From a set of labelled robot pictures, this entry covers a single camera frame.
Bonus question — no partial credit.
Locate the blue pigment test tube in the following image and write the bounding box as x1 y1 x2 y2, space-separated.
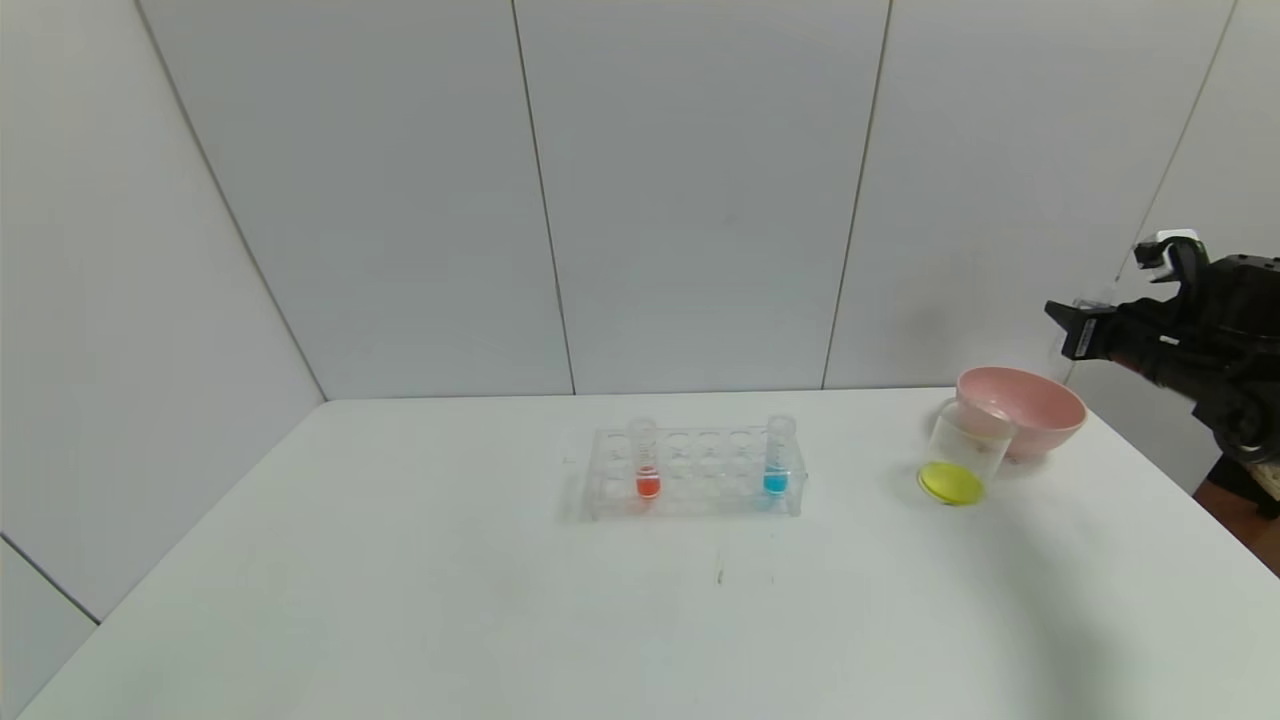
763 414 798 498

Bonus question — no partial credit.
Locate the dark background object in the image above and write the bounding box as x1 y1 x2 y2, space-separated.
1195 452 1280 519

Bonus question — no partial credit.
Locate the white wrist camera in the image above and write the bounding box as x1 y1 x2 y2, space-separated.
1133 229 1206 286

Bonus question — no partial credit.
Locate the pink bowl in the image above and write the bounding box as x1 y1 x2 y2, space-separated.
955 366 1089 463

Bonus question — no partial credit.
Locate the red pigment test tube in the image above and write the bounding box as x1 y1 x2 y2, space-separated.
627 417 663 499

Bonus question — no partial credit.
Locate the clear glass beaker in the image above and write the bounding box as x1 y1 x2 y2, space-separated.
918 400 1016 508

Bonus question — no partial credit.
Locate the clear plastic test tube rack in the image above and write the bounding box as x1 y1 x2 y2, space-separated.
583 425 809 521

